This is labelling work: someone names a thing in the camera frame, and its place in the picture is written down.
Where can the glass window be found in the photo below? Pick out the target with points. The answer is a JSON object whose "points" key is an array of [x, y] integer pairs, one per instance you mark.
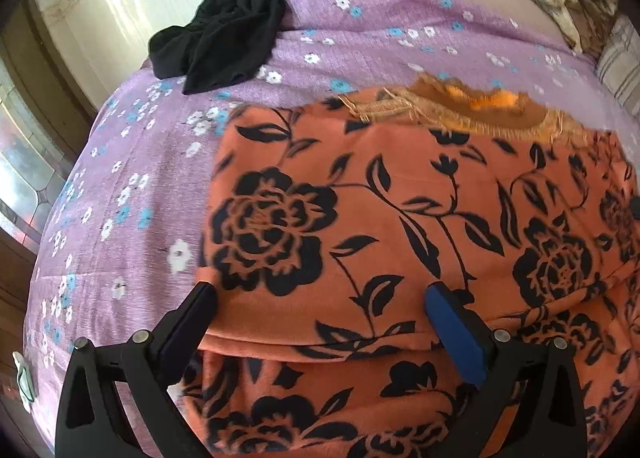
{"points": [[20, 158]]}

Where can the black cloth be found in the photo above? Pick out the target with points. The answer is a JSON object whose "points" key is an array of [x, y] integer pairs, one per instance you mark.
{"points": [[220, 33]]}

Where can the grey striped pillow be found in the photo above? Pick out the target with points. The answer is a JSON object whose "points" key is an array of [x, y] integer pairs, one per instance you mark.
{"points": [[620, 63]]}

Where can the small white green object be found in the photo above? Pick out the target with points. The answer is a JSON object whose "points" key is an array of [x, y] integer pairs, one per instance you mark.
{"points": [[23, 378]]}

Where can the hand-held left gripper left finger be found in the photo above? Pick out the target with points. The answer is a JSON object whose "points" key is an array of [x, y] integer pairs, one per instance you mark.
{"points": [[186, 333]]}

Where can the purple floral bedsheet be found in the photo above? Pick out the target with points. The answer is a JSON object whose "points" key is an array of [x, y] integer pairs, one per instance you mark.
{"points": [[150, 178]]}

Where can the orange black floral garment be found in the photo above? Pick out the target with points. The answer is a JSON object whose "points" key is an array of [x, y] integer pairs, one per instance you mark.
{"points": [[380, 258]]}

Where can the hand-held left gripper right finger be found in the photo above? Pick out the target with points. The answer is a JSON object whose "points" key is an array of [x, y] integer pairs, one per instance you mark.
{"points": [[456, 333]]}

